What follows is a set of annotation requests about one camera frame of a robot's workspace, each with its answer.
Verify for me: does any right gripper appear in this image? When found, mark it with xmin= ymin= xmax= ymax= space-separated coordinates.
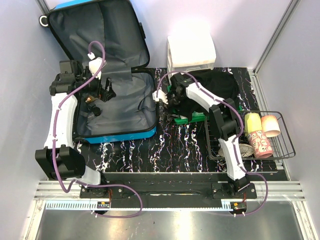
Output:
xmin=163 ymin=92 xmax=187 ymax=121

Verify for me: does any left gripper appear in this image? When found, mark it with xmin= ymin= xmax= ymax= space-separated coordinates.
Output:
xmin=77 ymin=66 xmax=117 ymax=102

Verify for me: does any large black garment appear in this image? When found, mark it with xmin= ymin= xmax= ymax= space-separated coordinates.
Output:
xmin=189 ymin=69 xmax=240 ymax=110

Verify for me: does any blue fish-print suitcase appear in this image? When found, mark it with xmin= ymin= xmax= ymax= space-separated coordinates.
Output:
xmin=39 ymin=0 xmax=158 ymax=144

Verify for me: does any small black garment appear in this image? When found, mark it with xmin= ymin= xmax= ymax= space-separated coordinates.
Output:
xmin=168 ymin=98 xmax=205 ymax=122

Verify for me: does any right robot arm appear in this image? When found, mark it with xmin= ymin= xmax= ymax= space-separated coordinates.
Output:
xmin=167 ymin=71 xmax=250 ymax=199

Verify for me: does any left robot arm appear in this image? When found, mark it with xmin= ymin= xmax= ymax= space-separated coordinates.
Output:
xmin=35 ymin=57 xmax=108 ymax=198

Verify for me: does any small dark bottle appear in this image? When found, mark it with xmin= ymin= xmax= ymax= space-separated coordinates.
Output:
xmin=85 ymin=96 xmax=102 ymax=117

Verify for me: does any green plastic tray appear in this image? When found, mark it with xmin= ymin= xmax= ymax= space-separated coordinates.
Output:
xmin=166 ymin=84 xmax=243 ymax=125

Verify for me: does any white plastic drawer unit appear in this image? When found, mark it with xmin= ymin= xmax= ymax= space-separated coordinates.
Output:
xmin=167 ymin=32 xmax=217 ymax=72

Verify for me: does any yellow faceted cup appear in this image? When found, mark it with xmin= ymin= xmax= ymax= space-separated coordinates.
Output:
xmin=244 ymin=112 xmax=262 ymax=136

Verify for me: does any speckled grey plate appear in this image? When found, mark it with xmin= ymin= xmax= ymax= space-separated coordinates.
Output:
xmin=218 ymin=143 xmax=254 ymax=158

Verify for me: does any light pink cup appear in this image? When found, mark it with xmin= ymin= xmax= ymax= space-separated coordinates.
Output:
xmin=261 ymin=115 xmax=281 ymax=138

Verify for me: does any pink patterned cup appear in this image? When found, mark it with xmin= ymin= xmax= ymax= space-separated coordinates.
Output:
xmin=247 ymin=130 xmax=274 ymax=159

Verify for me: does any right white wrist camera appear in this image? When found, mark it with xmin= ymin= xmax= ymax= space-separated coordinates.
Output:
xmin=152 ymin=89 xmax=168 ymax=105

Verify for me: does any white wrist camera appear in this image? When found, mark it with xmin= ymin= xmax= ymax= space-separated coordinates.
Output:
xmin=87 ymin=52 xmax=107 ymax=80
xmin=152 ymin=89 xmax=168 ymax=105

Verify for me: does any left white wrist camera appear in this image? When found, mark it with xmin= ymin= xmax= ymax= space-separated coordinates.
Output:
xmin=87 ymin=52 xmax=107 ymax=80

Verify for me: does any black wire basket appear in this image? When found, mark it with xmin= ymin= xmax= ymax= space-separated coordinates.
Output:
xmin=204 ymin=110 xmax=296 ymax=161

